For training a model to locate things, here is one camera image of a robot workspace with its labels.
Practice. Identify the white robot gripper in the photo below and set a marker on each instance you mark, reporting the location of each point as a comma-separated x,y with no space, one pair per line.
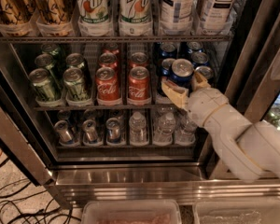
205,104

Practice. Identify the pepsi can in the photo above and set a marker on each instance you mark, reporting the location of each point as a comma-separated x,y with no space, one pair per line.
199,59
181,72
165,67
194,46
167,50
207,72

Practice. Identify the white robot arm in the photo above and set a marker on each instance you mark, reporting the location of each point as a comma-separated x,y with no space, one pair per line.
248,149

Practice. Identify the front right coca-cola can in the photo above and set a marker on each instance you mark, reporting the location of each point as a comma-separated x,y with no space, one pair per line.
138,83

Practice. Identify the coca-cola can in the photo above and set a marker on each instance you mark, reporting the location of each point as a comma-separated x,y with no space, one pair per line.
111,48
138,83
108,60
138,59
107,84

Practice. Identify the middle right coca-cola can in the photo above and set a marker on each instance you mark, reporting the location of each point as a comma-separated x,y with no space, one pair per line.
138,59

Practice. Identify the front left coca-cola can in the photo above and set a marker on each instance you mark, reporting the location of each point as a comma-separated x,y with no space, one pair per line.
107,84

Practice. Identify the middle left coca-cola can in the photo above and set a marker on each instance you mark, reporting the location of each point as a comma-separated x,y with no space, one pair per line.
108,60

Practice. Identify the back coca-cola can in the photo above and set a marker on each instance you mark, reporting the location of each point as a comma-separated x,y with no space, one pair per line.
111,48

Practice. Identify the right silver blue can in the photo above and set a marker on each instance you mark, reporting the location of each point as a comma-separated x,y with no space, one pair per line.
113,130

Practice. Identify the silver blue can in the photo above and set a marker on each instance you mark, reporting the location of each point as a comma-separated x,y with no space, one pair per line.
65,134
113,130
89,129

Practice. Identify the middle silver blue can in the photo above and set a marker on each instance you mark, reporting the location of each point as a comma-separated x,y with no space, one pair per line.
89,129

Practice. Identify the stainless steel fridge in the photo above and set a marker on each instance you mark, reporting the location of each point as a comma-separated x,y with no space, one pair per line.
244,54

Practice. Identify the front right green can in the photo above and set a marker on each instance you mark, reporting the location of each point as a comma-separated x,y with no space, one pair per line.
76,85

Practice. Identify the green can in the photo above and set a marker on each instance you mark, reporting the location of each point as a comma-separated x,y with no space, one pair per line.
53,49
76,85
78,61
48,62
44,85

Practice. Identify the middle right green can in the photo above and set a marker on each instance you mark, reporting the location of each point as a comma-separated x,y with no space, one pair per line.
78,61

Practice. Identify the left silver blue can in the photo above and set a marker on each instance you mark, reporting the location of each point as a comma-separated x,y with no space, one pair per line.
65,134

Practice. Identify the back green can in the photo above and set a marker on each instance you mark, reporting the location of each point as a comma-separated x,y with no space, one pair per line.
53,49

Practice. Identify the front left green can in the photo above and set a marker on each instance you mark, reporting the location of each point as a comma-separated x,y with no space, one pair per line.
44,85

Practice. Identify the middle left green can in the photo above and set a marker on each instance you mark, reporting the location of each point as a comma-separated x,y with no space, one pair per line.
48,62

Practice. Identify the steel fridge door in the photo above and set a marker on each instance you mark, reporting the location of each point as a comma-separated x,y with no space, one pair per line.
17,148

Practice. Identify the right water bottle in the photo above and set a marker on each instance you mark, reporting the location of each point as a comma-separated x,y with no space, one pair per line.
185,132

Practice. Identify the water bottle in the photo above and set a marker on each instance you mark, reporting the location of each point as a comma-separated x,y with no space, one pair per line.
185,132
163,134
138,129

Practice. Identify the middle water bottle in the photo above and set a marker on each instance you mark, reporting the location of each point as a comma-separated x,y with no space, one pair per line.
163,134

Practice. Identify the left water bottle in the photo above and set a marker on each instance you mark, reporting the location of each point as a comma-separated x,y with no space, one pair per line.
138,129

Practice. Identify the left tea bottle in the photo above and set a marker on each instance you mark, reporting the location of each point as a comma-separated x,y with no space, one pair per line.
176,11

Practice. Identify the tea bottle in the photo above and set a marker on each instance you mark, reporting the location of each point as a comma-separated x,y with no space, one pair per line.
215,11
176,11

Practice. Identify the right tea bottle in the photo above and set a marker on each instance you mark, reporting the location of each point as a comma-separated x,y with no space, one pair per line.
215,11

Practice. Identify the right 7up bottle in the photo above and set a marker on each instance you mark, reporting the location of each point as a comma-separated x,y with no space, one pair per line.
135,11

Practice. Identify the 7up bottle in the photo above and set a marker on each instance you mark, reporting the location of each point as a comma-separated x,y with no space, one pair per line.
93,11
135,11

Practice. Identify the left 7up bottle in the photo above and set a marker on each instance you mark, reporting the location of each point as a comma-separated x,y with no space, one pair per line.
93,11

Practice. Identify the right clear plastic bin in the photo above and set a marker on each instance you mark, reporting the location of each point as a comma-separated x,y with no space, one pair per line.
237,211

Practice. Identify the clear plastic bin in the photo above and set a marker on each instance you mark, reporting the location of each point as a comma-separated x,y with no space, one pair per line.
132,212
237,211

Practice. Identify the left clear plastic bin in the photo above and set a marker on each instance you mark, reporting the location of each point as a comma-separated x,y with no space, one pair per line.
132,212

